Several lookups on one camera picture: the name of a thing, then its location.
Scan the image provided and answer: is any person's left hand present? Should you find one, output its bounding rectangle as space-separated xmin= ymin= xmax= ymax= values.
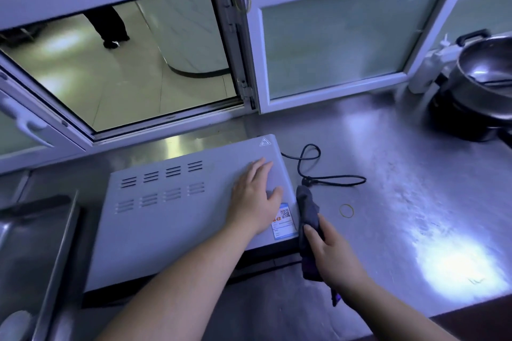
xmin=225 ymin=157 xmax=284 ymax=240

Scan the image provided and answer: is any person's right hand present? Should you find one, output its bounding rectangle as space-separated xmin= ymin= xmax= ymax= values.
xmin=302 ymin=213 xmax=371 ymax=296

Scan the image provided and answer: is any grey purple cloth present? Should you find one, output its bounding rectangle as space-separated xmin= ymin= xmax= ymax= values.
xmin=295 ymin=184 xmax=343 ymax=307

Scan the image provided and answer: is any silver microwave black door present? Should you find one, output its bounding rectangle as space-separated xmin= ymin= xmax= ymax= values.
xmin=82 ymin=133 xmax=303 ymax=310

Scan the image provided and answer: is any person's right forearm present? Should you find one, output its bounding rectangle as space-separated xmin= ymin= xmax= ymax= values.
xmin=340 ymin=274 xmax=457 ymax=341

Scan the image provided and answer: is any person's left forearm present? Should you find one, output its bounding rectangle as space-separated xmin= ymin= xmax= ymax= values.
xmin=95 ymin=224 xmax=261 ymax=341

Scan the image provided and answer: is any hinged white window sash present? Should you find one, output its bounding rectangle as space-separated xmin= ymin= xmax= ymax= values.
xmin=226 ymin=0 xmax=485 ymax=115

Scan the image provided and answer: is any black induction cooker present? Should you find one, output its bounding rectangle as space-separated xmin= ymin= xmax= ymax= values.
xmin=430 ymin=88 xmax=512 ymax=142

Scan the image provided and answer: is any white plastic bottle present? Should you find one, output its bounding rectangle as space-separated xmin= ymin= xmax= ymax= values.
xmin=407 ymin=34 xmax=453 ymax=94

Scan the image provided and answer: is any stainless steel tray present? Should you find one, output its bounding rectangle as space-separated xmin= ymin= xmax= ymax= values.
xmin=0 ymin=191 xmax=81 ymax=341

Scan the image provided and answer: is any steel pot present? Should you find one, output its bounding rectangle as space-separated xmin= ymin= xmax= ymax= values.
xmin=447 ymin=29 xmax=512 ymax=121

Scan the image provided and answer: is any black power cable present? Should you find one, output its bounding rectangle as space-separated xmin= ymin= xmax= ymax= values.
xmin=279 ymin=143 xmax=367 ymax=188

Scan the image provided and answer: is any white window handle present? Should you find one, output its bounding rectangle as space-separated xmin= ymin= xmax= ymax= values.
xmin=0 ymin=95 xmax=55 ymax=149

